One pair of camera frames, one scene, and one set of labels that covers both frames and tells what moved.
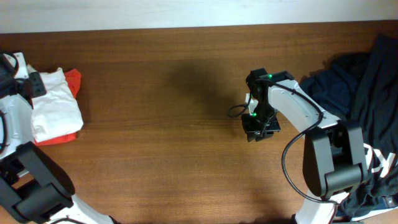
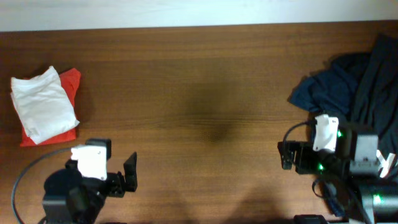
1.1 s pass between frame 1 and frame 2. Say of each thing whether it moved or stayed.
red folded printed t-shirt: stayed
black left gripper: moved
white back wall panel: stayed
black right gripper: moved
